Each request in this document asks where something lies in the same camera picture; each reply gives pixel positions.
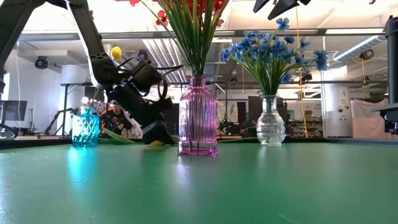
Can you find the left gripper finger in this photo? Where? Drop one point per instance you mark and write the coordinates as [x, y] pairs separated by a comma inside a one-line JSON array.
[[169, 137], [154, 132]]

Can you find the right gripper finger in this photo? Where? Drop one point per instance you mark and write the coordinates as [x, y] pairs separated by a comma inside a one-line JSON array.
[[284, 6], [259, 4]]

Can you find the blue artificial flower bunch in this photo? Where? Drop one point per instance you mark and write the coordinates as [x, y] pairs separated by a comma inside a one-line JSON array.
[[248, 46], [320, 59], [280, 46]]

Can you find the yellow artificial tulip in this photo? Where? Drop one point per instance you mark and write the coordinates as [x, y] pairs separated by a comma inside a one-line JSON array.
[[116, 53]]

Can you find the red artificial flower bunch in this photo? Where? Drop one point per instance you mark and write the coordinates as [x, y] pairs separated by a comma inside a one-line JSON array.
[[178, 40], [208, 40], [194, 37]]

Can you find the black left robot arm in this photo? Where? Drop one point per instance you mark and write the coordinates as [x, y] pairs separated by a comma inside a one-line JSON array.
[[93, 37]]

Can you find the purple ribbed glass vase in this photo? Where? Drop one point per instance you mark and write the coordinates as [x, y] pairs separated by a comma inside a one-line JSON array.
[[197, 118]]

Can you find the teal diamond glass vase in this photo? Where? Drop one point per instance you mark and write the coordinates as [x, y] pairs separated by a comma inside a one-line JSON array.
[[85, 127]]

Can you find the clear glass vase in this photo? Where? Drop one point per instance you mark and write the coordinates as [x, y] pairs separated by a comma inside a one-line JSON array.
[[270, 124]]

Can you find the person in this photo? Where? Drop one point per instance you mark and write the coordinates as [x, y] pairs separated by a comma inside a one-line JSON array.
[[119, 121]]

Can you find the colourful patterned board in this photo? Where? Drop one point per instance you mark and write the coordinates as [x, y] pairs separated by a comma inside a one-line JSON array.
[[99, 106]]

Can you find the black ceiling-mounted device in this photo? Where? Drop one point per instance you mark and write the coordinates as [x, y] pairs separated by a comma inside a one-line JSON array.
[[143, 55], [41, 63], [367, 54]]

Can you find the thick black pole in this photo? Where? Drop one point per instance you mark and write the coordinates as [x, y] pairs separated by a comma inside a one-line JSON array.
[[392, 62]]

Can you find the black background monitor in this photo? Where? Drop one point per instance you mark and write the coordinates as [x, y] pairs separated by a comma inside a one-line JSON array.
[[14, 110]]

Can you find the pink cloth cover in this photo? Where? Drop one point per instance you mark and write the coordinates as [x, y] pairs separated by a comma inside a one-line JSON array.
[[370, 121]]

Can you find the grey desk top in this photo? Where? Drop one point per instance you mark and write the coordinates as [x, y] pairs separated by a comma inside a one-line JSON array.
[[388, 113]]

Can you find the white ceiling duct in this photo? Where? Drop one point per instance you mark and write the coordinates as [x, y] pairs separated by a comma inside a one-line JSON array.
[[357, 49]]

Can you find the black aluminium table frame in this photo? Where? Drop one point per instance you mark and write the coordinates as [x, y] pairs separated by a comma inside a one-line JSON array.
[[342, 140]]

